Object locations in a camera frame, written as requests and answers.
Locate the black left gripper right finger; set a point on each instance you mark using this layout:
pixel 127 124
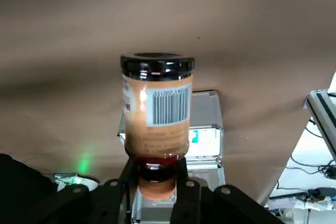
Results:
pixel 210 208

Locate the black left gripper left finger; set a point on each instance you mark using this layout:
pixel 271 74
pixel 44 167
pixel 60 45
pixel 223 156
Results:
pixel 105 203

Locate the brown iodophor bottle orange cap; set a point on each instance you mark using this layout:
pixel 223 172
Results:
pixel 157 119

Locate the silver aluminium medical kit case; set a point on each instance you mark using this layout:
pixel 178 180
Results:
pixel 207 108

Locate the aluminium frame post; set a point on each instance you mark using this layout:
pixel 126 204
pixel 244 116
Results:
pixel 323 113

